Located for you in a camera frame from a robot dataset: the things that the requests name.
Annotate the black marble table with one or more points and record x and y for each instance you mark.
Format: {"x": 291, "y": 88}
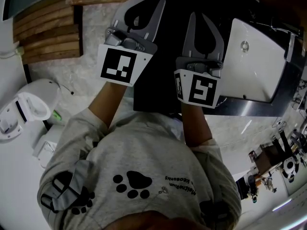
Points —
{"x": 173, "y": 23}

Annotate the small green floor item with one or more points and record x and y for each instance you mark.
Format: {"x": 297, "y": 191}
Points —
{"x": 56, "y": 114}

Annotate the person's left forearm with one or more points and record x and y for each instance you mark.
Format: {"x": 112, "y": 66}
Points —
{"x": 108, "y": 104}

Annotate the chrome faucet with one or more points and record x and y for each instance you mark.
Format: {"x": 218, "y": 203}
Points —
{"x": 291, "y": 44}

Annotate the white toilet with open lid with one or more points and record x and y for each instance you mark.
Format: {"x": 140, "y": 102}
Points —
{"x": 46, "y": 145}
{"x": 31, "y": 104}

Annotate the person's right forearm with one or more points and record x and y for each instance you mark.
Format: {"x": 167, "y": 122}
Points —
{"x": 195, "y": 126}

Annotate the stepped wooden planks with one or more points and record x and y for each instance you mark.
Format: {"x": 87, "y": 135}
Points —
{"x": 48, "y": 35}

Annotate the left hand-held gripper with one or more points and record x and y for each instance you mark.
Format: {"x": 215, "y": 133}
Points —
{"x": 117, "y": 63}

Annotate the grey paw-print sweatshirt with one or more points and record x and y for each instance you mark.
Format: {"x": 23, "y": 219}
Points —
{"x": 148, "y": 157}

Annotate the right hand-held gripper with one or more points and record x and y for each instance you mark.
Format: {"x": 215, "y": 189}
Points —
{"x": 204, "y": 90}

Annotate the white rectangular sink basin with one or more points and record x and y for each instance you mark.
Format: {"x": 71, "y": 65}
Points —
{"x": 254, "y": 66}

